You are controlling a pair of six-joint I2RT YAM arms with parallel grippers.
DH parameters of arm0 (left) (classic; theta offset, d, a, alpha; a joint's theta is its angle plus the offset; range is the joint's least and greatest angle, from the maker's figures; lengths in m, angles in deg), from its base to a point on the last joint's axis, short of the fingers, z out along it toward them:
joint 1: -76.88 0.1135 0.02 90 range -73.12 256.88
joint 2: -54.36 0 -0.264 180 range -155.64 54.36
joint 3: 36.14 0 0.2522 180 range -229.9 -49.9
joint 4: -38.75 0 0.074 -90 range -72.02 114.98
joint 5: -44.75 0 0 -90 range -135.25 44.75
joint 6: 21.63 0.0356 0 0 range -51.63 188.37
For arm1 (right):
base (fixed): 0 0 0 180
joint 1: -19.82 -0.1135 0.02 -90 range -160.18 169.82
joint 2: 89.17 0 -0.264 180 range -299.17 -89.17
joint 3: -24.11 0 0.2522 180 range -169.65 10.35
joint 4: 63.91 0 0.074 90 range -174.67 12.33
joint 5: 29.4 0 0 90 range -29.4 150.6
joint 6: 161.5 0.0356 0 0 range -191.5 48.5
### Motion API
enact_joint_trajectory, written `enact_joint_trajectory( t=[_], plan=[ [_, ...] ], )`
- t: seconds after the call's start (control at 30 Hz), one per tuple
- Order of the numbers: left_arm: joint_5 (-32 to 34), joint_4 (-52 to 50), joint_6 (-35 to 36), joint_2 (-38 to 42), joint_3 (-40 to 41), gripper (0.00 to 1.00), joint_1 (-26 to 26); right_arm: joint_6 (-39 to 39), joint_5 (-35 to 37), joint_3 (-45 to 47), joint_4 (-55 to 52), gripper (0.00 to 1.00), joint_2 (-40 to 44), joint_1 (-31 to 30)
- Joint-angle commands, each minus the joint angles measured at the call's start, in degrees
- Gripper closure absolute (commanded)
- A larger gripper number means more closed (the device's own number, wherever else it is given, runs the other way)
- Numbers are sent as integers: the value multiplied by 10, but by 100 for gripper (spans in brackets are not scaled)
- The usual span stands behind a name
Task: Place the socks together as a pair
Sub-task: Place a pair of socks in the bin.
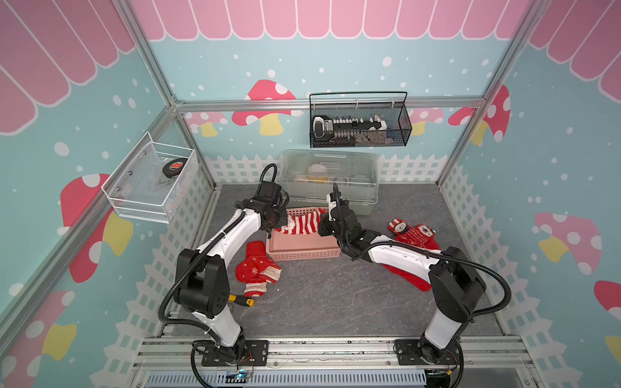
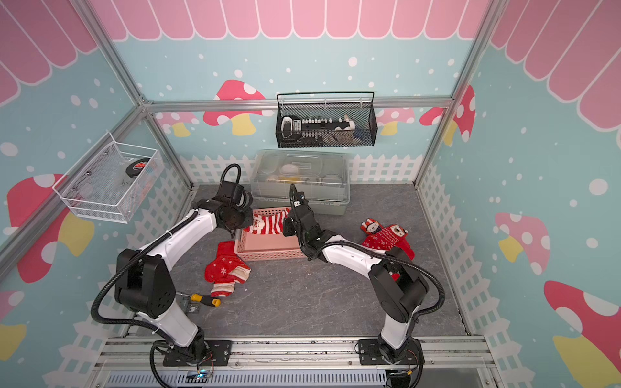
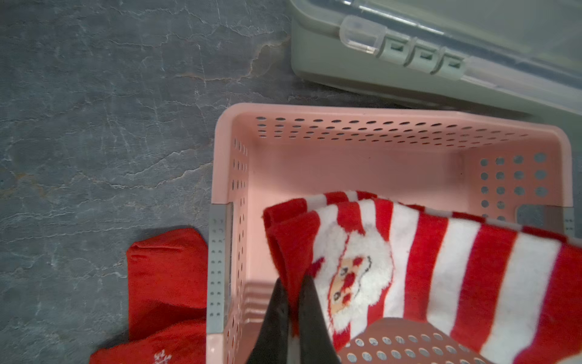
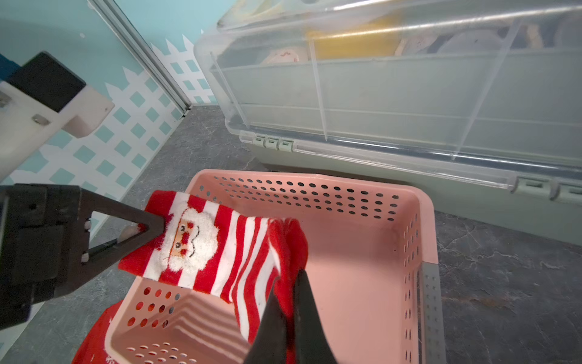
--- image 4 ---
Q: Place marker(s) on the pink perforated plastic basket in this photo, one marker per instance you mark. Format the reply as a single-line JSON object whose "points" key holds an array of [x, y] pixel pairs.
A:
{"points": [[373, 264]]}

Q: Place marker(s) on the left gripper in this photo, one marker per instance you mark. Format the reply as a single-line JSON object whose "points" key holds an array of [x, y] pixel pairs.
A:
{"points": [[43, 243]]}

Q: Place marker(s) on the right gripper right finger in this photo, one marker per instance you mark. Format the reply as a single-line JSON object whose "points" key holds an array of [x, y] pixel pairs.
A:
{"points": [[311, 344]]}

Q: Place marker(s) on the red white striped santa sock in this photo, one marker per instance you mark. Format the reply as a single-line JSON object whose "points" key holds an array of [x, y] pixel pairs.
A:
{"points": [[203, 286]]}

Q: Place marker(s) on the clear lidded storage box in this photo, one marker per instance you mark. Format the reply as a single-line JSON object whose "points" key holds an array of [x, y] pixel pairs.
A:
{"points": [[477, 103]]}

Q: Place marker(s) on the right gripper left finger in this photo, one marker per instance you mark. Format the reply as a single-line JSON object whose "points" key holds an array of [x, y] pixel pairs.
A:
{"points": [[270, 327]]}

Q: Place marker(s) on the red snowflake santa sock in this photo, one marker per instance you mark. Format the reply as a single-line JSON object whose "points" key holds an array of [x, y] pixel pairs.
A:
{"points": [[92, 350]]}

